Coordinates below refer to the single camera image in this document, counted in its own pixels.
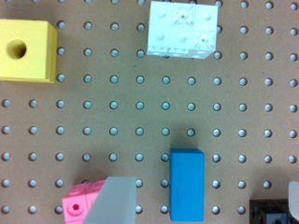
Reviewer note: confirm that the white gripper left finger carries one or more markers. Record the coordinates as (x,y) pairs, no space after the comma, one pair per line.
(115,203)

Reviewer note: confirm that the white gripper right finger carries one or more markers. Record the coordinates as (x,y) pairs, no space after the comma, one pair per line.
(293,199)

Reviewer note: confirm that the blue rectangular block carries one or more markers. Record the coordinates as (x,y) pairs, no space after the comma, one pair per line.
(187,184)

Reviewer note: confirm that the pink interlocking cube block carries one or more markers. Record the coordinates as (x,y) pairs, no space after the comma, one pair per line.
(78,201)

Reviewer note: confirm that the black interlocking cube block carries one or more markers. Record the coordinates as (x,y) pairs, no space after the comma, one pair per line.
(270,212)

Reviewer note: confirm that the brown pegboard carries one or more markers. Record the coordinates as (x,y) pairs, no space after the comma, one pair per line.
(115,110)

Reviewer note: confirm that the yellow block with hole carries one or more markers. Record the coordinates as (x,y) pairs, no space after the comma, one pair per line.
(27,51)

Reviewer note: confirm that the white interlocking cube block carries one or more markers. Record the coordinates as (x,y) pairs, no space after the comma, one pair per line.
(182,30)

